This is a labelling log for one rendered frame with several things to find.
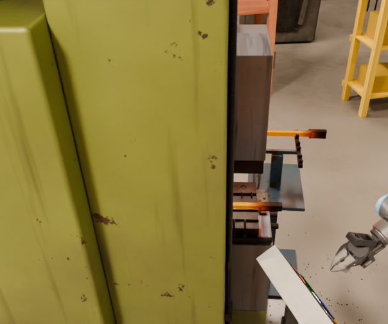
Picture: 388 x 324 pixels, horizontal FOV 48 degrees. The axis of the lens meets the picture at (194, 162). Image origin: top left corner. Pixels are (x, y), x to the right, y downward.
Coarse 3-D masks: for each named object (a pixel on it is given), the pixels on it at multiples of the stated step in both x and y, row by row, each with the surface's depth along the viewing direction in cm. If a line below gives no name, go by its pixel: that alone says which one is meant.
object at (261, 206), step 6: (234, 204) 193; (240, 204) 193; (246, 204) 193; (252, 204) 193; (258, 204) 192; (264, 204) 192; (270, 204) 192; (276, 204) 191; (258, 210) 192; (264, 210) 193; (270, 210) 192; (276, 210) 192
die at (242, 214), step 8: (240, 200) 198; (248, 200) 198; (256, 200) 197; (240, 208) 192; (248, 208) 192; (256, 208) 192; (240, 216) 189; (248, 216) 189; (256, 216) 189; (240, 224) 187; (248, 224) 186; (256, 224) 186; (240, 232) 186; (248, 232) 186; (256, 232) 185
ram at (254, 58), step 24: (240, 24) 159; (264, 24) 159; (240, 48) 140; (264, 48) 140; (240, 72) 139; (264, 72) 138; (240, 96) 144; (264, 96) 143; (240, 120) 149; (264, 120) 148; (240, 144) 154; (264, 144) 154
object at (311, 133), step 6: (270, 132) 239; (276, 132) 239; (282, 132) 239; (288, 132) 239; (294, 132) 238; (300, 132) 238; (306, 132) 238; (312, 132) 238; (318, 132) 238; (324, 132) 237; (318, 138) 239; (324, 138) 238
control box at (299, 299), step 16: (272, 256) 144; (272, 272) 141; (288, 272) 138; (288, 288) 135; (304, 288) 132; (288, 304) 132; (304, 304) 129; (320, 304) 129; (304, 320) 126; (320, 320) 124
